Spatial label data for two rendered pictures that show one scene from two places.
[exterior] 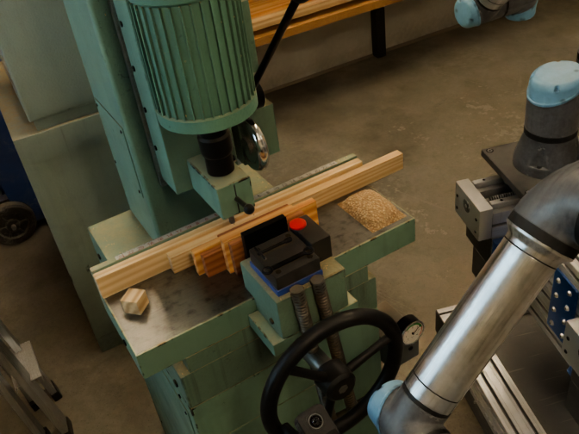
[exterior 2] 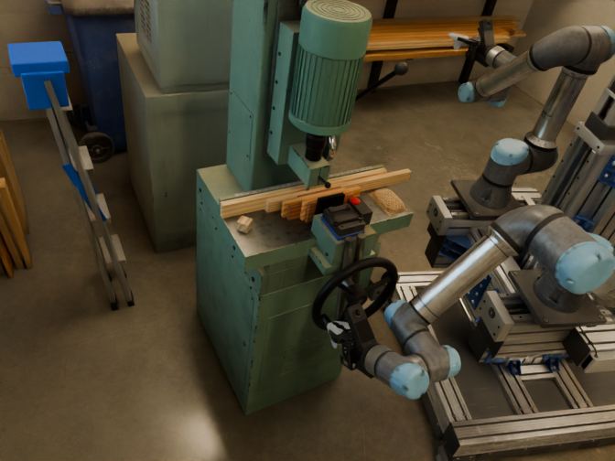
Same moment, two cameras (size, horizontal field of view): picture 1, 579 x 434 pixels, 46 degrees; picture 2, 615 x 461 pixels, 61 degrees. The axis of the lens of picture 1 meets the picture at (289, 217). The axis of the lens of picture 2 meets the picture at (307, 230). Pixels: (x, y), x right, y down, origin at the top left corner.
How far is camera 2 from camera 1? 0.43 m
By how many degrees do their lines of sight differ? 8
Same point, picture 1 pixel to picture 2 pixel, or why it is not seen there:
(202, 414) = (264, 301)
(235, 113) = (340, 127)
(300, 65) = not seen: hidden behind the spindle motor
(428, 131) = (396, 154)
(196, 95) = (323, 112)
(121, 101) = (260, 99)
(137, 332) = (245, 243)
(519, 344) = not seen: hidden behind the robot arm
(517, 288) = (487, 263)
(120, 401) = (167, 288)
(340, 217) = (369, 201)
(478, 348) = (458, 290)
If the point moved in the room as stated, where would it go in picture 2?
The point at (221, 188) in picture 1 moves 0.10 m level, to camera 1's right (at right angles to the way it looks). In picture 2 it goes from (313, 168) to (347, 171)
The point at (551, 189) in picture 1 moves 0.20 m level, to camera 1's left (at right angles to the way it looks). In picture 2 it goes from (519, 216) to (435, 209)
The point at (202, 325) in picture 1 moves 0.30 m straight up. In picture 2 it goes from (285, 248) to (298, 161)
